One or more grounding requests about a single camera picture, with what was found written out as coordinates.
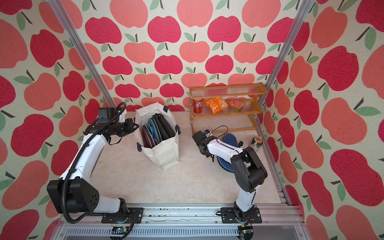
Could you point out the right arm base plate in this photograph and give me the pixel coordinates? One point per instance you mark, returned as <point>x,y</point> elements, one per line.
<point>236,216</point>

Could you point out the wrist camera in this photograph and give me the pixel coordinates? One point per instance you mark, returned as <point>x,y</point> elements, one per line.
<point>207,133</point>
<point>106,114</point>

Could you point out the wooden two-tier shelf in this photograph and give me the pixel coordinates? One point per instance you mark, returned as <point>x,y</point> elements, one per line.
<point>249,95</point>

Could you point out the black mesh paddle case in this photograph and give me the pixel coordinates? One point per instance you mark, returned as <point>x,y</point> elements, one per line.
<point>165,129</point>

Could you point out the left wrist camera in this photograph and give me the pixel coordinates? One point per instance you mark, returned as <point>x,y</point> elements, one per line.
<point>106,114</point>

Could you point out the orange snack bag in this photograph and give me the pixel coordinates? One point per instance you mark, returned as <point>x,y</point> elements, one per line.
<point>216,104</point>

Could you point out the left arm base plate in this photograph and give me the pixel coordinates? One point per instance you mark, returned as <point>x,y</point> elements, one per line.
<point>132,214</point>

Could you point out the aluminium front rail frame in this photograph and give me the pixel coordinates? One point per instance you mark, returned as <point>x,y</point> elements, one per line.
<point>188,222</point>

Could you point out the red lidded round tin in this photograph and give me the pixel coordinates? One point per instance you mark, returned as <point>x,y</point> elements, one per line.
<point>236,105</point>

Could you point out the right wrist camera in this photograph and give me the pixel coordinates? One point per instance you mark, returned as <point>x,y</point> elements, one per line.
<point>207,133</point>

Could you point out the blue paddle case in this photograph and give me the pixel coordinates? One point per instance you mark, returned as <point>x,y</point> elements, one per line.
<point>231,140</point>
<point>154,130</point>

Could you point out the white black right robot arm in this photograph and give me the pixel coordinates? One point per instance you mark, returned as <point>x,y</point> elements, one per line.
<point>248,169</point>

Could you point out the white canvas tote bag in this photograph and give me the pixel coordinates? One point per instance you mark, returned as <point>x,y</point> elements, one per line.
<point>165,154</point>

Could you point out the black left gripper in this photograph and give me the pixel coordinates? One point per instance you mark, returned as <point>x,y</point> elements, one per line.
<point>130,122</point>

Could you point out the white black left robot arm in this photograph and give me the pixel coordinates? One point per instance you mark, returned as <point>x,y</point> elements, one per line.
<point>72,194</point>

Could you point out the green label drink can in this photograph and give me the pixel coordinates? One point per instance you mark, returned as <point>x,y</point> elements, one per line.
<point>257,143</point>

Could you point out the maroon paddle case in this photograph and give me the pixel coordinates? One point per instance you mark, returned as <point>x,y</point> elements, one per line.
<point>147,137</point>

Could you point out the red soda can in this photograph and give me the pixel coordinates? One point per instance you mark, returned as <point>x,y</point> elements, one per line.
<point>198,106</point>

